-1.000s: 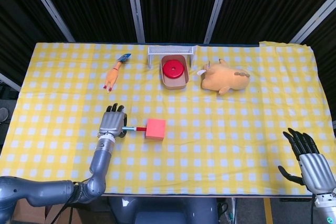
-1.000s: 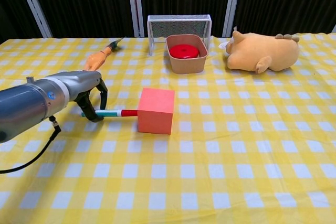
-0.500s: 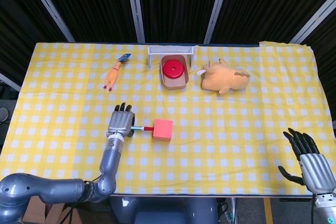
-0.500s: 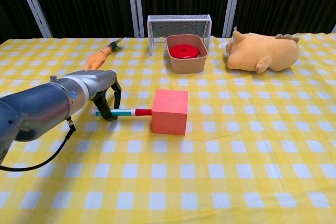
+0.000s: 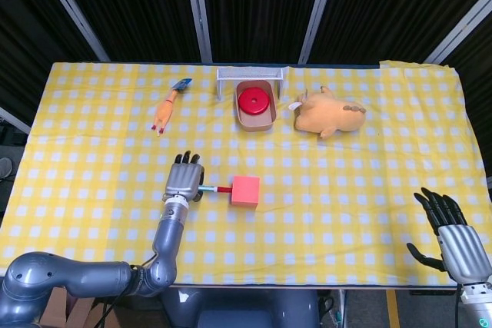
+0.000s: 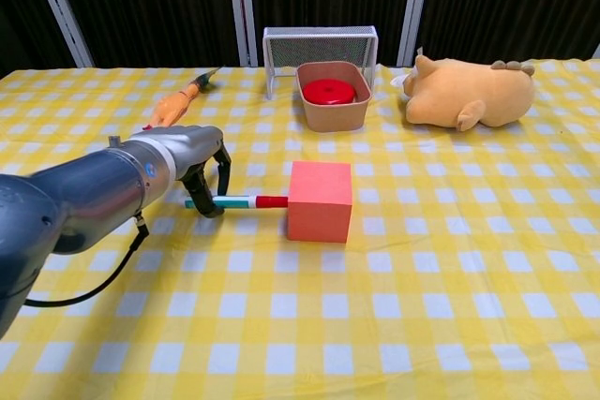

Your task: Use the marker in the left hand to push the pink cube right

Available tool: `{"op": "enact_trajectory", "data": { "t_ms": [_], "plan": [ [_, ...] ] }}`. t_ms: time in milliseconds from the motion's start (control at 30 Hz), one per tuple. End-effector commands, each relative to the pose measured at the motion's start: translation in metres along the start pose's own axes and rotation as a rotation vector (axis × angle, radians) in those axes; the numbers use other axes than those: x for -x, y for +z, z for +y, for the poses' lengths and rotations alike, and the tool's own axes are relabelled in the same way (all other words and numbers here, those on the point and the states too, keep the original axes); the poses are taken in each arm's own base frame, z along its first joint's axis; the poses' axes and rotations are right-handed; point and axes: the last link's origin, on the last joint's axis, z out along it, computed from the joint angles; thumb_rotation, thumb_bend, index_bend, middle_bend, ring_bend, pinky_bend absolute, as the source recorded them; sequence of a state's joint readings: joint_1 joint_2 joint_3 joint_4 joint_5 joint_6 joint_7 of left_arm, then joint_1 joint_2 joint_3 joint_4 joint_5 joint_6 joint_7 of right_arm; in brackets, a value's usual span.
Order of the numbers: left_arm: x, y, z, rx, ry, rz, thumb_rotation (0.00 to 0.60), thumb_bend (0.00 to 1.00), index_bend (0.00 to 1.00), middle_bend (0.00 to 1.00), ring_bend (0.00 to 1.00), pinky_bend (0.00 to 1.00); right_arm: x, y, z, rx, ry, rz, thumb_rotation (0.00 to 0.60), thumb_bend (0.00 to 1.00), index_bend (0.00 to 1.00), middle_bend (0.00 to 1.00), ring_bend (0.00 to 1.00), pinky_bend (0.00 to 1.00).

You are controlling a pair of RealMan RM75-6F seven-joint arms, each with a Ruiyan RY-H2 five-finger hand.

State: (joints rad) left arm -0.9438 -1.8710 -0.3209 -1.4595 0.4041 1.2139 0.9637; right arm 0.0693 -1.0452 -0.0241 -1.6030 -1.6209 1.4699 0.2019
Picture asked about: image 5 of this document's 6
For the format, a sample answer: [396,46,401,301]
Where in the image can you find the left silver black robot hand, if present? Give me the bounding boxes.
[164,150,205,203]

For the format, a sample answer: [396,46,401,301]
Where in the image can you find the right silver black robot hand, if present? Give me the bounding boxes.
[406,187,492,287]

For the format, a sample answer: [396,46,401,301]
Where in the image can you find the red capped marker pen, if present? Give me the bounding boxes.
[198,184,233,194]

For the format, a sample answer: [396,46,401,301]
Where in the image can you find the pink red cube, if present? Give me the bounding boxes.
[228,175,261,213]

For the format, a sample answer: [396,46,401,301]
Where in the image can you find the orange rubber chicken toy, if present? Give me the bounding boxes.
[150,78,193,137]

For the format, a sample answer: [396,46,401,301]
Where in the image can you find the brown paper box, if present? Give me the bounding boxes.
[234,79,278,133]

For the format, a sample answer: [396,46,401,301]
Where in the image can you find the red round disc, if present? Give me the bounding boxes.
[237,87,271,117]

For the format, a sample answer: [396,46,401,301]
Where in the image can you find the white mesh metal rack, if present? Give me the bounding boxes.
[215,67,288,102]

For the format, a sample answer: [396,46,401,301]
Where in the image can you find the yellow white checked tablecloth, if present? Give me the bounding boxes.
[0,59,492,287]

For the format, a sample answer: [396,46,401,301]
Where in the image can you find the grey blue robot torso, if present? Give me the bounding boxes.
[159,287,320,328]

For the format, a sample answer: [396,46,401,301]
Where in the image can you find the tan plush pig toy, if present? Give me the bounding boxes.
[288,85,367,141]

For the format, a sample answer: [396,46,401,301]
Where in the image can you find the brown cardboard box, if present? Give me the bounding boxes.
[40,287,120,328]

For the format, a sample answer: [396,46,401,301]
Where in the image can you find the black pleated curtain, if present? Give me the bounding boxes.
[0,0,492,144]

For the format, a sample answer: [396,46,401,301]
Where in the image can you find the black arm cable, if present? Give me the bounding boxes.
[98,260,157,328]
[454,284,462,328]

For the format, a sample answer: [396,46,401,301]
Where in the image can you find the white metal frame post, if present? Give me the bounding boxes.
[182,0,214,63]
[0,107,32,135]
[32,0,111,62]
[424,0,492,65]
[298,0,341,65]

